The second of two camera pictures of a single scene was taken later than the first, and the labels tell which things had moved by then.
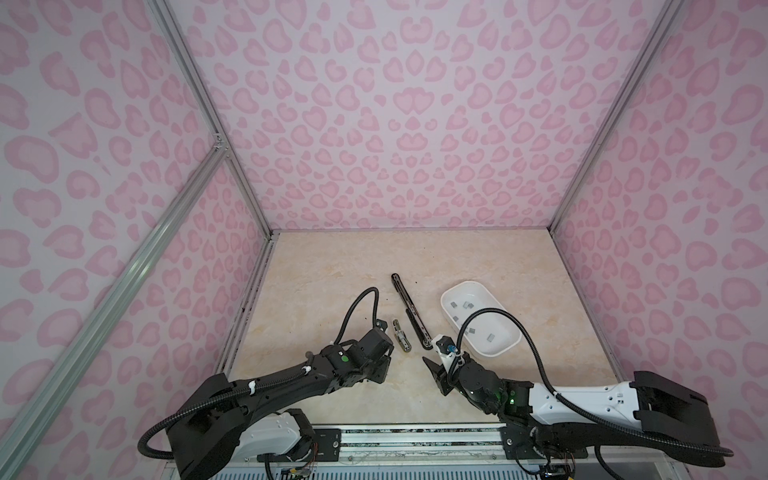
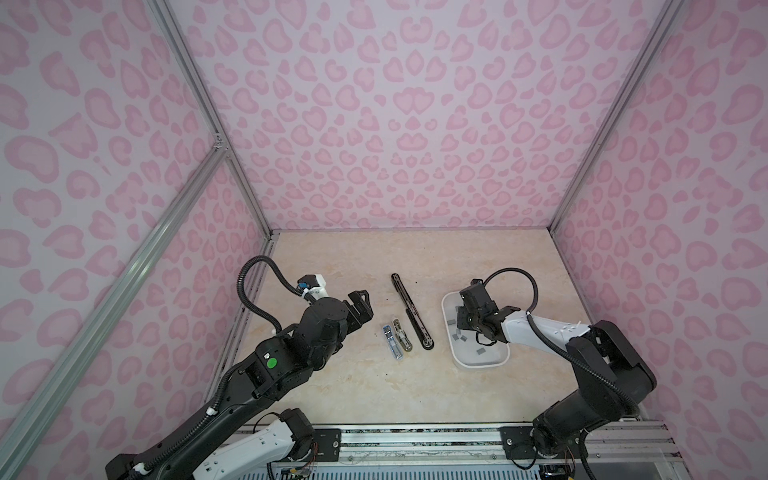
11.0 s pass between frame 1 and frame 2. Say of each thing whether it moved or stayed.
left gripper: moved
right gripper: moved
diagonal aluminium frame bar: stayed
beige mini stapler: stayed
